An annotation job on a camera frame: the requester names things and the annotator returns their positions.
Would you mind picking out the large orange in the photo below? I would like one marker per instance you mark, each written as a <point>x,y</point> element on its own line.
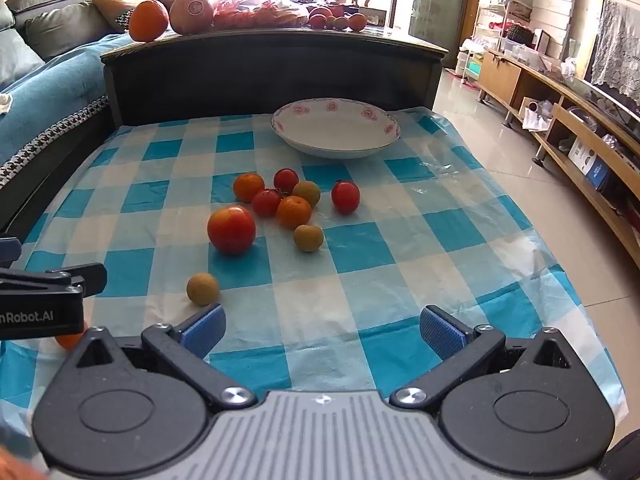
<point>148,20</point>

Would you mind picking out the wooden TV cabinet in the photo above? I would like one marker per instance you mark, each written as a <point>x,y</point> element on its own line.
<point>510,77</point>

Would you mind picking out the red printed plastic bag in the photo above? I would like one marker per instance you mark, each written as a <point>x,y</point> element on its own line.
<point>260,15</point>

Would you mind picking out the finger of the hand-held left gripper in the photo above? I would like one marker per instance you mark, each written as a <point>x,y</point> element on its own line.
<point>9,251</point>
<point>87,277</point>

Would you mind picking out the black television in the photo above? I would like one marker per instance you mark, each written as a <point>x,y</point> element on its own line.
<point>607,97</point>

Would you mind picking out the white storage rack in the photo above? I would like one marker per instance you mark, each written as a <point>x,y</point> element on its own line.
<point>472,62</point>

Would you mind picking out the red cherry tomato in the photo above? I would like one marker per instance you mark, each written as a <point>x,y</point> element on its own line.
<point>266,202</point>
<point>317,22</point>
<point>286,180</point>
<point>345,196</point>

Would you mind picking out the blue box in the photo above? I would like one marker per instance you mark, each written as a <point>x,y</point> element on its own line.
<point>598,174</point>

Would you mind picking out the blue checked tablecloth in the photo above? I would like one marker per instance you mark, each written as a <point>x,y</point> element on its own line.
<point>350,270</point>

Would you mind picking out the black basket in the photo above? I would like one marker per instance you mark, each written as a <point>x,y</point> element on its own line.
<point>520,34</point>

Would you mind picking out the pink floor mat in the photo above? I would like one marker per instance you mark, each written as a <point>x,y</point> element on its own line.
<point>465,80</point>

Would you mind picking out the glass sliding door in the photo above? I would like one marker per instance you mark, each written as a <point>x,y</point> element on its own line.
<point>435,5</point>

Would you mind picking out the tangerine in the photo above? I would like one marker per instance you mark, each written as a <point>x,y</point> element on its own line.
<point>70,342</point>
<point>294,212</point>
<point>248,187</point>
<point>357,21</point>

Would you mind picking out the white box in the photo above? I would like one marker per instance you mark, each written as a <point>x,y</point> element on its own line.
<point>580,152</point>

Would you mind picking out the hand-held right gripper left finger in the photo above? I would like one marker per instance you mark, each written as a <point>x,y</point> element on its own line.
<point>202,331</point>

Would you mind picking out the white lace cloth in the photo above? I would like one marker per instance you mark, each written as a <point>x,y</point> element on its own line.
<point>617,45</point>

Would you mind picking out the white paper bundle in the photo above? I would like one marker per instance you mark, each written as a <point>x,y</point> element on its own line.
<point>535,112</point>

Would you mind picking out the stickered orange grapefruit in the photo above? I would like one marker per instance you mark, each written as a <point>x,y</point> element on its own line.
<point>192,13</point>

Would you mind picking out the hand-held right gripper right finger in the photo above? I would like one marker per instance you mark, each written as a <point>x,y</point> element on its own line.
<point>441,332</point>

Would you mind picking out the white floral plate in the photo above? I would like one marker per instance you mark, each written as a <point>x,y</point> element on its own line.
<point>336,127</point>

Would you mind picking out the dark coffee table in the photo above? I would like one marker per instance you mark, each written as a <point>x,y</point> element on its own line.
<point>200,85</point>

